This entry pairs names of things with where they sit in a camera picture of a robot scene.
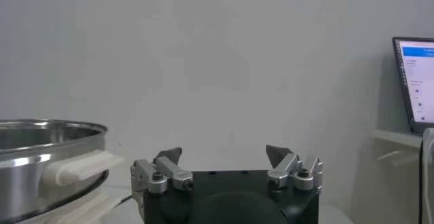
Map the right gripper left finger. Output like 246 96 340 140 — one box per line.
130 147 195 196

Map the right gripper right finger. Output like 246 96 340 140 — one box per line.
265 145 325 192

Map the steel steamer pot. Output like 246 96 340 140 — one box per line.
0 119 125 224

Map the white electric cooker base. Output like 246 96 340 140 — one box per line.
32 189 128 224

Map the white side table with laptop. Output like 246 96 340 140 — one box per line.
371 128 425 179

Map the open grey laptop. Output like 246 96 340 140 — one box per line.
392 37 434 134

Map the black laptop charger cable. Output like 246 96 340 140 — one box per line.
418 136 425 224

